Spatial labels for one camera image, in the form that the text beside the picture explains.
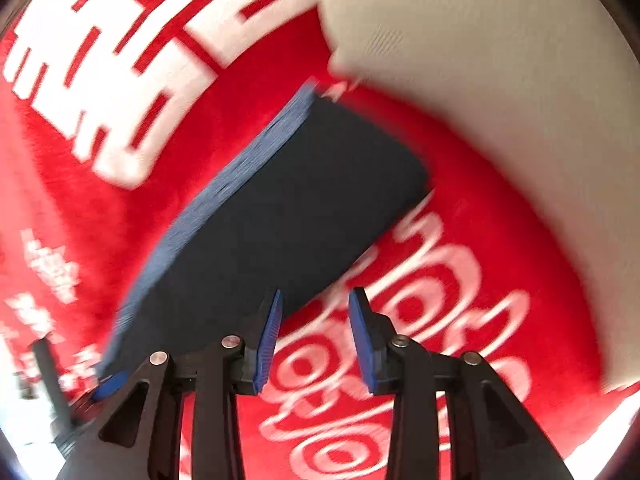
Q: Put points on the dark navy pants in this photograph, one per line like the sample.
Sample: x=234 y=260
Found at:
x=280 y=210

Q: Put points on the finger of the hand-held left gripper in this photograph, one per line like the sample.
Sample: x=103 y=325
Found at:
x=49 y=375
x=111 y=385

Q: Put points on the cream cloth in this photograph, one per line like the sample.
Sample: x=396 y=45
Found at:
x=500 y=85

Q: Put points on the red printed blanket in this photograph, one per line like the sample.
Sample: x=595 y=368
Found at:
x=75 y=195

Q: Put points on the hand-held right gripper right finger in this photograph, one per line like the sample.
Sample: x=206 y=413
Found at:
x=361 y=341

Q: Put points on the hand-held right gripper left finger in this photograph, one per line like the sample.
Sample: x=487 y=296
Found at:
x=268 y=336

